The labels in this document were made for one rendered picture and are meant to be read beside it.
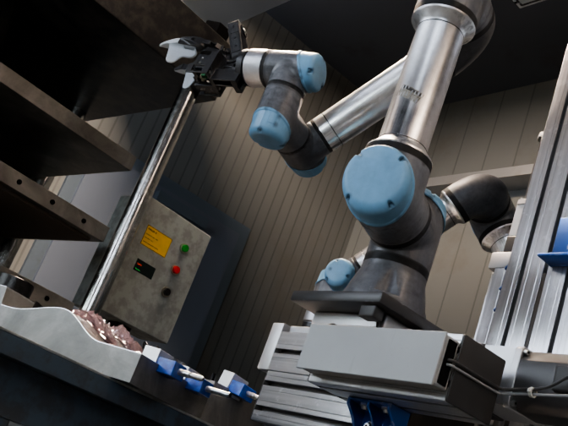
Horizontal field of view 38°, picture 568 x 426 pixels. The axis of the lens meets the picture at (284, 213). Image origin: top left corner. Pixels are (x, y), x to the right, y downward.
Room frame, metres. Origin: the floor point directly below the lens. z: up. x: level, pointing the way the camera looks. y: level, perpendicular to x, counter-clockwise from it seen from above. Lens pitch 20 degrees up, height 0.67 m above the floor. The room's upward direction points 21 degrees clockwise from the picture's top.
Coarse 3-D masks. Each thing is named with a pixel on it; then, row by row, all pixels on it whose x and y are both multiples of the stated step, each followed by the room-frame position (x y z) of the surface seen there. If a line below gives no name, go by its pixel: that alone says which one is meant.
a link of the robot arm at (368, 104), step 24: (480, 48) 1.31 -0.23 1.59; (384, 72) 1.39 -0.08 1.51; (456, 72) 1.36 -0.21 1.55; (360, 96) 1.40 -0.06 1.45; (384, 96) 1.38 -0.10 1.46; (312, 120) 1.45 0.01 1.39; (336, 120) 1.42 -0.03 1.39; (360, 120) 1.41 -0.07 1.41; (312, 144) 1.44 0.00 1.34; (336, 144) 1.45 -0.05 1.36; (312, 168) 1.49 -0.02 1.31
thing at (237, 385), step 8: (224, 376) 1.79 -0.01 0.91; (232, 376) 1.78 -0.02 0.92; (224, 384) 1.78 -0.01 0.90; (232, 384) 1.77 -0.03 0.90; (240, 384) 1.76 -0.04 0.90; (232, 392) 1.76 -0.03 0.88; (240, 392) 1.75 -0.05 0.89; (248, 392) 1.75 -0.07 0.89; (248, 400) 1.77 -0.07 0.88; (256, 400) 1.74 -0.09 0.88
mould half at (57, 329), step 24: (0, 288) 1.68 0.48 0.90; (0, 312) 1.67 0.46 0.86; (24, 312) 1.64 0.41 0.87; (48, 312) 1.61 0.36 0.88; (24, 336) 1.62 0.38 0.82; (48, 336) 1.59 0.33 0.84; (72, 336) 1.56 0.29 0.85; (96, 336) 1.58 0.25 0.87; (96, 360) 1.52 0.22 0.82; (120, 360) 1.49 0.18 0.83; (144, 360) 1.49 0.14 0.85; (144, 384) 1.51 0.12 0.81; (168, 384) 1.57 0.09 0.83; (192, 408) 1.66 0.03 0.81
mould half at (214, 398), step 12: (216, 384) 1.75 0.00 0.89; (216, 396) 1.75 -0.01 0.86; (216, 408) 1.76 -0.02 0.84; (228, 408) 1.78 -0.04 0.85; (240, 408) 1.80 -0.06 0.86; (252, 408) 1.83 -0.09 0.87; (204, 420) 1.75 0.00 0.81; (216, 420) 1.77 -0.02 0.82; (228, 420) 1.79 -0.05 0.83; (240, 420) 1.81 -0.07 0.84; (252, 420) 1.83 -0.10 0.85
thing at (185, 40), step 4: (184, 36) 1.46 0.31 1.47; (188, 36) 1.45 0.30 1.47; (192, 36) 1.45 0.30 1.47; (196, 36) 1.44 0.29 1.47; (180, 40) 1.46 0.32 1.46; (184, 40) 1.46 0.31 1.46; (188, 40) 1.45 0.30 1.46; (192, 40) 1.45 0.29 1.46; (196, 40) 1.44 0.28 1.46; (200, 40) 1.44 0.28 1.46; (204, 40) 1.44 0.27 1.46; (184, 44) 1.46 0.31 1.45; (188, 44) 1.46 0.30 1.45; (192, 44) 1.45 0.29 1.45; (196, 44) 1.44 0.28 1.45; (200, 44) 1.44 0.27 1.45; (204, 44) 1.44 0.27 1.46; (208, 44) 1.44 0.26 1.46; (212, 44) 1.44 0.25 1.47; (196, 48) 1.46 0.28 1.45; (200, 48) 1.45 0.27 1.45
